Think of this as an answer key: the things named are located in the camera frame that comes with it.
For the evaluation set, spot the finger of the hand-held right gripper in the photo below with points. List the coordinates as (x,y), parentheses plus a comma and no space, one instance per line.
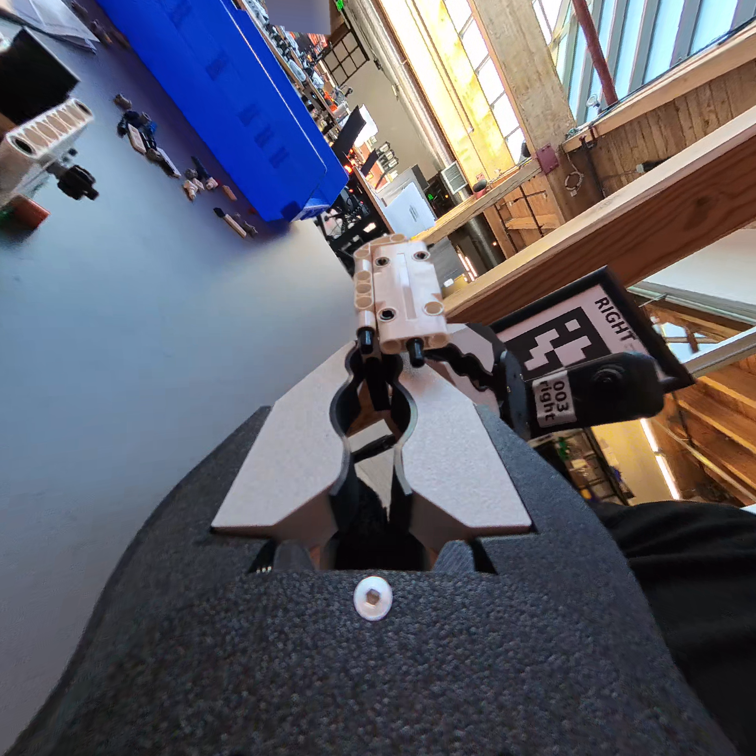
(479,391)
(469,339)

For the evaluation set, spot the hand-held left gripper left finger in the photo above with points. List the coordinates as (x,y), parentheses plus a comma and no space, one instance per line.
(283,466)

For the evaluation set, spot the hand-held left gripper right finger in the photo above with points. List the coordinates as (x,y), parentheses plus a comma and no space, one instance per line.
(460,472)

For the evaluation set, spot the small white lego sub-assembly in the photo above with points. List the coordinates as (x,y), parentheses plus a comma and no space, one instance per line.
(407,289)

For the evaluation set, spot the pile of mixed small lego pieces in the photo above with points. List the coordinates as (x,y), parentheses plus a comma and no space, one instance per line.
(139,139)

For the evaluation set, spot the large lego truck model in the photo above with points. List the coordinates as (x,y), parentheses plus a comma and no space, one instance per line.
(41,127)

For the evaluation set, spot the lego instruction booklet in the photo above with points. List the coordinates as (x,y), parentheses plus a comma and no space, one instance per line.
(47,17)

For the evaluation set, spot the white box appliance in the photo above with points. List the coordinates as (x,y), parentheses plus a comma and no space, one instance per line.
(407,212)

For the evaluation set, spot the wooden ceiling beam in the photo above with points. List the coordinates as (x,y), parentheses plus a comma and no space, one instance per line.
(649,212)

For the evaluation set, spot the person's black clothing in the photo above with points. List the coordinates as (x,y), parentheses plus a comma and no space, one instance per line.
(697,590)

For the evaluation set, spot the red pipe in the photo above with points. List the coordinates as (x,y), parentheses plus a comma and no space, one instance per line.
(593,53)

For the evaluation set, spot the blue plastic bin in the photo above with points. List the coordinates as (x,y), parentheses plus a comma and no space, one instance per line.
(224,88)

